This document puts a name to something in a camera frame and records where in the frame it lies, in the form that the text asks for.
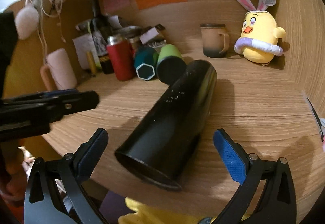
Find black thermos tumbler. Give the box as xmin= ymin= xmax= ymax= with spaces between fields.
xmin=115 ymin=60 xmax=217 ymax=191

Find teal hexagonal cup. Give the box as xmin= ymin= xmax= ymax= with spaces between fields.
xmin=134 ymin=46 xmax=158 ymax=81

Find yellow tube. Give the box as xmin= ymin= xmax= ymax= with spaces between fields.
xmin=86 ymin=51 xmax=97 ymax=76

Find black pen with pink charm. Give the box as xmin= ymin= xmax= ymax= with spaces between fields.
xmin=306 ymin=97 xmax=324 ymax=151

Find yellow cartoon cloth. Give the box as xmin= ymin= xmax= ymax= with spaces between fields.
xmin=117 ymin=196 xmax=252 ymax=224

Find white paper note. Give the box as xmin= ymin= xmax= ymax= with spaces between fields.
xmin=73 ymin=33 xmax=101 ymax=70

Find white fluffy earmuffs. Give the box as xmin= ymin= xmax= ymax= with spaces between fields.
xmin=15 ymin=0 xmax=42 ymax=40

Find red thermos bottle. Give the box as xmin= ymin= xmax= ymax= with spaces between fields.
xmin=106 ymin=34 xmax=135 ymax=81

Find dark wine bottle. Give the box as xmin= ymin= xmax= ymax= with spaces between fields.
xmin=90 ymin=0 xmax=114 ymax=74

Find yellow chick plush toy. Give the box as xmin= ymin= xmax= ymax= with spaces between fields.
xmin=234 ymin=0 xmax=286 ymax=65

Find green thermos tumbler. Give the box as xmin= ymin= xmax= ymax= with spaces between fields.
xmin=156 ymin=44 xmax=187 ymax=85

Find beige lidded mug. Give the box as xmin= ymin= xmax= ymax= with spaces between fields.
xmin=200 ymin=23 xmax=230 ymax=58

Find pink sticky note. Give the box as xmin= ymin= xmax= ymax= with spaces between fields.
xmin=103 ymin=0 xmax=130 ymax=14

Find small white box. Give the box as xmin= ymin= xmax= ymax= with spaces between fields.
xmin=139 ymin=27 xmax=164 ymax=44

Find white bowl of trinkets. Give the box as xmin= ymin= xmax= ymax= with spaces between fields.
xmin=146 ymin=39 xmax=167 ymax=53

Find pink handled bottle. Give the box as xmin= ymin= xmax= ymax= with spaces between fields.
xmin=40 ymin=48 xmax=77 ymax=92

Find white charging cable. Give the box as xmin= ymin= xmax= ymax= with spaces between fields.
xmin=35 ymin=0 xmax=67 ymax=65

